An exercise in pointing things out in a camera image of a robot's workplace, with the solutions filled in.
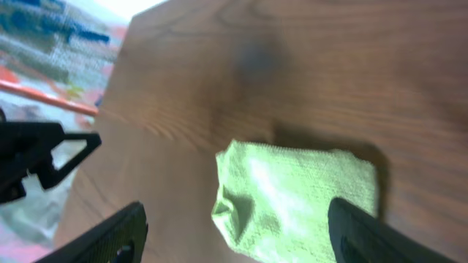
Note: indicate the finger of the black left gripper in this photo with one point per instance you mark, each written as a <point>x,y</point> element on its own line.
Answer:
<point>69,157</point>

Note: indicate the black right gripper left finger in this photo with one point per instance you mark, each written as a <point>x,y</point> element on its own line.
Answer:
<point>119,239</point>

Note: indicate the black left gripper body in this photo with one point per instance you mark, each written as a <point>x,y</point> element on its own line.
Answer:
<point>26,148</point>

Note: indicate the light green cloth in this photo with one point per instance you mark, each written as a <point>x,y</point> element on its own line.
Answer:
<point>272,202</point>

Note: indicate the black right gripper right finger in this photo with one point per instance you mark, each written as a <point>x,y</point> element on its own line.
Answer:
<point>358,237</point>

